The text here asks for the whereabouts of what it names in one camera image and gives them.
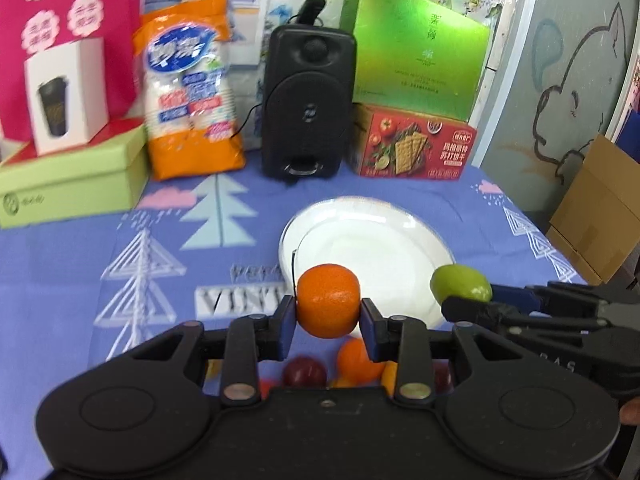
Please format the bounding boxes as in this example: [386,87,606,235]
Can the white round plate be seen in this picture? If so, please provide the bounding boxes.
[279,196,454,328]

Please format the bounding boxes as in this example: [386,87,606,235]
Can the light green shoe box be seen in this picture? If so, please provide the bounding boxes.
[1,118,150,229]

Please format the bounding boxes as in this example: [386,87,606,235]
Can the large orange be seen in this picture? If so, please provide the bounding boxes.
[336,338,385,386]

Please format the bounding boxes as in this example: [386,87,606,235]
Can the brown cardboard box right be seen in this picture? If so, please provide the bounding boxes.
[546,136,640,285]

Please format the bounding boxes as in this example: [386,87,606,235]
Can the black speaker cable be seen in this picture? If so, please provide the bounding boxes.
[230,103,265,142]

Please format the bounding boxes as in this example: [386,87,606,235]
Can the dark red apple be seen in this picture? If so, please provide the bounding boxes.
[433,360,452,394]

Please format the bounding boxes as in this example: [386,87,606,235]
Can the red tomato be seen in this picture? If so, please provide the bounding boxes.
[259,379,279,400]

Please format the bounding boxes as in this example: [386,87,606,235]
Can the red cracker box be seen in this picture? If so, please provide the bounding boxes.
[347,104,476,181]

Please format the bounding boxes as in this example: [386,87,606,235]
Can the orange paper cup pack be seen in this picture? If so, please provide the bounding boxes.
[134,0,245,181]

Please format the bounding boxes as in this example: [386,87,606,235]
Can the yellow orange kumquat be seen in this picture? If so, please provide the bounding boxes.
[380,361,398,398]

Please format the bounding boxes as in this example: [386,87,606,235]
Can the pink gift bag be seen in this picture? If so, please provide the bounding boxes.
[1,0,140,143]

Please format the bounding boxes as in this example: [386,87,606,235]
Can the orange mandarin with stem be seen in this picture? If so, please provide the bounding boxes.
[296,263,360,339]

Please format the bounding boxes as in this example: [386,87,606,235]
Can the white coffee cup box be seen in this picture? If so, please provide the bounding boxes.
[25,38,108,156]

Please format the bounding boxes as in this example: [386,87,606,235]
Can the large green gift box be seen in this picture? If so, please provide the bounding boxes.
[340,0,490,122]

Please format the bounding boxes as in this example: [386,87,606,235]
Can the purple printed tablecloth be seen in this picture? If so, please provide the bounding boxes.
[1,157,579,479]

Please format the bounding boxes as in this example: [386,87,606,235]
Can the black speaker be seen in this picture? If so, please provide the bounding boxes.
[260,0,357,180]

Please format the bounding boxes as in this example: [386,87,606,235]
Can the green pear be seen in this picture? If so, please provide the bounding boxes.
[430,263,492,304]

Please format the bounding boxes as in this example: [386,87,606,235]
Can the dark red plum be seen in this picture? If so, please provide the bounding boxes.
[282,356,328,388]

